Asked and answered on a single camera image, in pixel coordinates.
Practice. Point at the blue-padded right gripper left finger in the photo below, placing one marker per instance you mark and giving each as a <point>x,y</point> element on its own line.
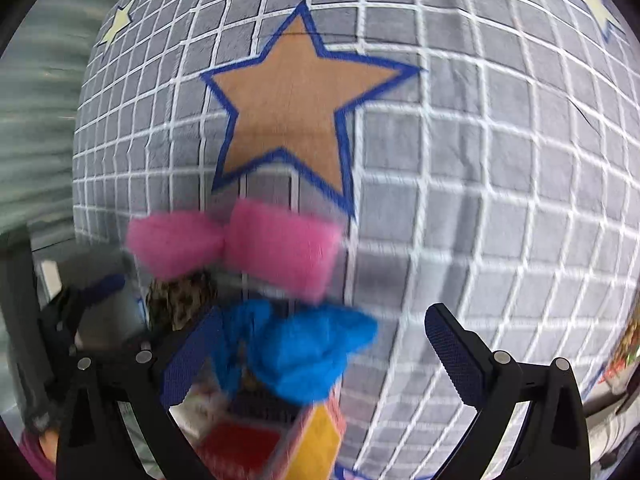
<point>94,441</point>

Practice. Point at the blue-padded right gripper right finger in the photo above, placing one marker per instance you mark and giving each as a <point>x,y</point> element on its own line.
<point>553,440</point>

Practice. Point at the blue mesh cloth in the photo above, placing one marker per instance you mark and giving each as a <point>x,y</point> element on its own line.
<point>298,357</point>

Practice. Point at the pink foam sponge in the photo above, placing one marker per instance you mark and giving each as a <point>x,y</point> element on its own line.
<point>290,251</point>

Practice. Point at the leopard print scrunchie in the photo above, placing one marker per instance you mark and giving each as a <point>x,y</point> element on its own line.
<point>174,303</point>

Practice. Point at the red yellow paper box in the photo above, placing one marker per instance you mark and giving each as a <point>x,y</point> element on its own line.
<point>252,437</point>

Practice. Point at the green curtain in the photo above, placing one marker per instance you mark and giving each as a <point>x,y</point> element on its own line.
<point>42,69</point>

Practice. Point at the grey grid star rug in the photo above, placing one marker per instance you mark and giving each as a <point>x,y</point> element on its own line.
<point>502,181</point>

